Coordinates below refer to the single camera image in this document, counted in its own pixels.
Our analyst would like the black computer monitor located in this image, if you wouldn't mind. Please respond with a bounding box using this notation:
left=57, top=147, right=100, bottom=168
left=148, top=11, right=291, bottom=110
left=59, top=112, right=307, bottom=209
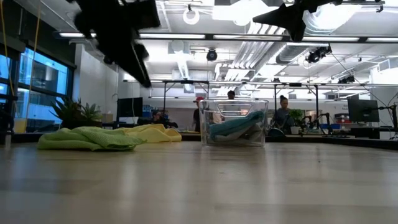
left=117, top=97, right=144, bottom=118
left=347, top=98, right=380, bottom=123

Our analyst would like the large glass window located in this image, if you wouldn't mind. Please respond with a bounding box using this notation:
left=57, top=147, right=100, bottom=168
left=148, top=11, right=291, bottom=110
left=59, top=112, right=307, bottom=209
left=0, top=46, right=75, bottom=134

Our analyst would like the clear plastic bin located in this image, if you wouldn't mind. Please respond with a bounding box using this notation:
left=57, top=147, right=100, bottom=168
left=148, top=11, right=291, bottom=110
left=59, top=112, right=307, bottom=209
left=198, top=99, right=270, bottom=147

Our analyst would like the overhead light bar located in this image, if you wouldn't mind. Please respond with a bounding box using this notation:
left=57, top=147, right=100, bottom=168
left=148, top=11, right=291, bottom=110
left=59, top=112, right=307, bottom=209
left=52, top=30, right=398, bottom=44

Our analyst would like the teal microfiber towel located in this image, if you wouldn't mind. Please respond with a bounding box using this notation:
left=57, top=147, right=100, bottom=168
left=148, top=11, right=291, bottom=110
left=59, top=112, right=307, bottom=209
left=208, top=111, right=265, bottom=141

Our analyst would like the small plant white pot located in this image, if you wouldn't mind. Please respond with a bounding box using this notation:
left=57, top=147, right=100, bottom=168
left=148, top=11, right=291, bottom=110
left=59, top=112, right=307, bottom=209
left=288, top=108, right=304, bottom=135

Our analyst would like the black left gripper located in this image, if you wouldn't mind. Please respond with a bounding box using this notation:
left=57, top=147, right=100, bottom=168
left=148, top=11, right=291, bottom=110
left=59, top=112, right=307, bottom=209
left=73, top=0, right=161, bottom=88

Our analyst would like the grey microfiber towel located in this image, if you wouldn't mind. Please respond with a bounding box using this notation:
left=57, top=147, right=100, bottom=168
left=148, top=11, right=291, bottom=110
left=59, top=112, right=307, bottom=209
left=213, top=124, right=264, bottom=144

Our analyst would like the lime green microfiber towel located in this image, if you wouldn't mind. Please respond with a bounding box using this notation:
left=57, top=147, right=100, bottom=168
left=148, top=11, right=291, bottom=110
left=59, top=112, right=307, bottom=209
left=37, top=126, right=147, bottom=152

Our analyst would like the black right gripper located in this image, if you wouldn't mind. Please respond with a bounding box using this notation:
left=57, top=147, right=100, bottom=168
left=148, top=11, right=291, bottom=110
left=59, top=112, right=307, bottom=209
left=252, top=0, right=343, bottom=43

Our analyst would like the yellow extension cable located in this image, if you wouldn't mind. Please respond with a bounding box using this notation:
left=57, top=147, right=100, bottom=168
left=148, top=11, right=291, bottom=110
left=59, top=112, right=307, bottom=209
left=0, top=0, right=42, bottom=133

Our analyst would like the potted succulent plant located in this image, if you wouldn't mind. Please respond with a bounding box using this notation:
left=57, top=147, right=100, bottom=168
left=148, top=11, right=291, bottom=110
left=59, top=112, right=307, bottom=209
left=49, top=98, right=103, bottom=130

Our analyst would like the yellow microfiber towel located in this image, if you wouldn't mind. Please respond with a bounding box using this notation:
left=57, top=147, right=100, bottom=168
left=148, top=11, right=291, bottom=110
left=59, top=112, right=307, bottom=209
left=119, top=123, right=183, bottom=144

